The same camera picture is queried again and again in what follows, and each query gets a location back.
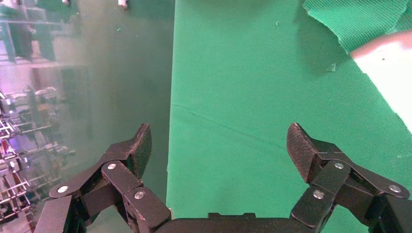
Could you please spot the metal storage rack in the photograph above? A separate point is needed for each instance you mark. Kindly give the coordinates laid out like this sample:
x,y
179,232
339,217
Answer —
x,y
19,128

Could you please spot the green table cloth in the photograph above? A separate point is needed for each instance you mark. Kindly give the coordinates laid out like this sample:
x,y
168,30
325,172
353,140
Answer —
x,y
241,80

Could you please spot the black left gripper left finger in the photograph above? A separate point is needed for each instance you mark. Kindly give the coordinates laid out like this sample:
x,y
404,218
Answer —
x,y
119,175

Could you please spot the small white furniture foot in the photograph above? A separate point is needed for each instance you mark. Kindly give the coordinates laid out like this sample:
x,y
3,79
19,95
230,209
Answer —
x,y
122,3

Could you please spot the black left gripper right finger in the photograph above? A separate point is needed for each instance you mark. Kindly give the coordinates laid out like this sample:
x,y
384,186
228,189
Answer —
x,y
331,177

